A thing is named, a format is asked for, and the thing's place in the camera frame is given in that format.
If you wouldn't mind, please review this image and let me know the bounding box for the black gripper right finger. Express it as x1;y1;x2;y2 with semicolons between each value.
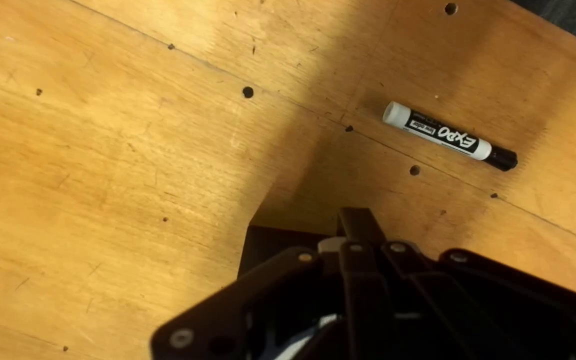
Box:
360;206;576;360

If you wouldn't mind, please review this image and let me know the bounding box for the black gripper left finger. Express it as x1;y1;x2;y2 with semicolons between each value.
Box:
151;206;365;360

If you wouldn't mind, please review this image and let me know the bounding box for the black Expo marker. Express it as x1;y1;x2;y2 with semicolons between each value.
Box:
380;98;521;174

